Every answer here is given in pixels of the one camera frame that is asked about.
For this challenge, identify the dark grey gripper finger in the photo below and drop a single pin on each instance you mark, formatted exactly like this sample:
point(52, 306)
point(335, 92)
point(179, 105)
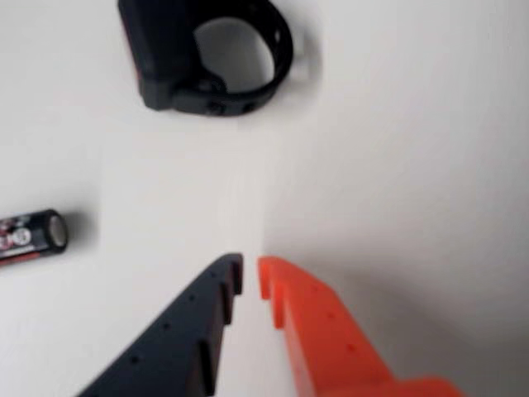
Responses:
point(177, 339)

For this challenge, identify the black AA battery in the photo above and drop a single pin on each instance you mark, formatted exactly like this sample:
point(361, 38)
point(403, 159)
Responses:
point(29, 237)

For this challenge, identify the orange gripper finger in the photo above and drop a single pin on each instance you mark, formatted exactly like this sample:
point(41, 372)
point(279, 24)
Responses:
point(330, 343)

